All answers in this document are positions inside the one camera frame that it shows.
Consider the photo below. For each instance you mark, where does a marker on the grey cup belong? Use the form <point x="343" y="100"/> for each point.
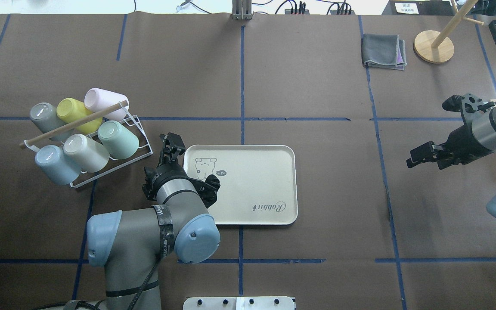
<point x="44" y="116"/>

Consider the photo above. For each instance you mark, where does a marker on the grey folded cloth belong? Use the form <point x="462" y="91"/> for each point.
<point x="383" y="51"/>

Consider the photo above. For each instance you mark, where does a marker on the cream rabbit tray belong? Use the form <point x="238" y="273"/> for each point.
<point x="258" y="182"/>

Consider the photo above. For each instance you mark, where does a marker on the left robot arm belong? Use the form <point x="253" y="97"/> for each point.
<point x="131" y="244"/>

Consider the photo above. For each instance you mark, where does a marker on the wooden mug tree stand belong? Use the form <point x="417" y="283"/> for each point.
<point x="434" y="46"/>

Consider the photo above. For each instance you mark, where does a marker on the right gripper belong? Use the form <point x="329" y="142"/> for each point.
<point x="461" y="141"/>

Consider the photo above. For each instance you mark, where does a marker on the green cup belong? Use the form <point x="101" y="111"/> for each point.
<point x="120" y="142"/>

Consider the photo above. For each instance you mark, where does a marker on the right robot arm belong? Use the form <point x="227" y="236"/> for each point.
<point x="473" y="140"/>

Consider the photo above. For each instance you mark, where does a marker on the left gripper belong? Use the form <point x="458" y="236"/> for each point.
<point x="165" y="172"/>

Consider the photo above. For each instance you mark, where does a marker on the aluminium frame post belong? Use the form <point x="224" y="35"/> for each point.
<point x="242" y="10"/>

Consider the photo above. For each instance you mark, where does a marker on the pink cup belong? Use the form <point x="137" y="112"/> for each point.
<point x="97" y="100"/>

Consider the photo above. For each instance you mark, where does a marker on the blue cup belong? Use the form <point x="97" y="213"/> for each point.
<point x="59" y="168"/>

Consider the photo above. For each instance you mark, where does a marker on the white wire cup rack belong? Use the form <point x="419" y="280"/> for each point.
<point x="132" y="123"/>

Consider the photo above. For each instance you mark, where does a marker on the yellow cup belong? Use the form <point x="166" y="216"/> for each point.
<point x="70" y="110"/>

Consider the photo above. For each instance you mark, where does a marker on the black power strip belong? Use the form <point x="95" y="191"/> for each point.
<point x="298" y="7"/>

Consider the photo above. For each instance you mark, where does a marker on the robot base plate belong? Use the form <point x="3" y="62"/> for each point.
<point x="241" y="303"/>

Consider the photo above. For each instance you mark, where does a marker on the wooden rack handle rod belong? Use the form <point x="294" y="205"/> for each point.
<point x="72" y="125"/>

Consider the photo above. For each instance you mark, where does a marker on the cream cup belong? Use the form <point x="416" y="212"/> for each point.
<point x="87" y="153"/>

